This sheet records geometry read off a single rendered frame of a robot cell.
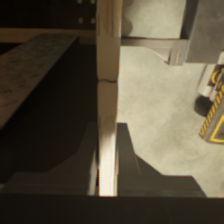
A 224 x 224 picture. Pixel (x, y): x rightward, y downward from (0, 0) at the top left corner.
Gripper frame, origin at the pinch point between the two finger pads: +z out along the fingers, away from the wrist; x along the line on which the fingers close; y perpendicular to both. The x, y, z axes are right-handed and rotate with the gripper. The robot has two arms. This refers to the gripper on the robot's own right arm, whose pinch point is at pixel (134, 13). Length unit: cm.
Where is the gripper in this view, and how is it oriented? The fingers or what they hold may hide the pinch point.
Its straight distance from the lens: 27.3
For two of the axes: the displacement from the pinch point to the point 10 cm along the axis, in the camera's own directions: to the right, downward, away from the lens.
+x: -0.2, 8.9, 4.5
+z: -10.0, -0.2, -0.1
